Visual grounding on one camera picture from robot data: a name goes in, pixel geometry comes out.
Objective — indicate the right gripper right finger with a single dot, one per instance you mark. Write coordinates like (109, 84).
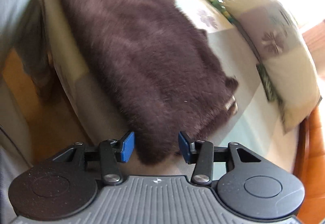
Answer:
(244, 183)

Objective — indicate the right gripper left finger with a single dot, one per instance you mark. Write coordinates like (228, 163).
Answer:
(66, 183)

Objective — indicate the dark brown fuzzy sweater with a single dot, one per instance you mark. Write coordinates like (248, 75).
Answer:
(157, 68)

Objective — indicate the orange wooden headboard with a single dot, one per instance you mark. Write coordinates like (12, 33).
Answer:
(312, 210)

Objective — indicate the dark green patterned box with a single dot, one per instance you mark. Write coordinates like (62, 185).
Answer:
(270, 91)

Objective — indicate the cream patchwork pillow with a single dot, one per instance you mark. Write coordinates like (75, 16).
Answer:
(283, 53)

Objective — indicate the grey trouser leg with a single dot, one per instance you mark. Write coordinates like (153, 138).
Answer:
(22, 29)

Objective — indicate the green toothpaste tube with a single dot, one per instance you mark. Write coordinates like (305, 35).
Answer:
(224, 12)

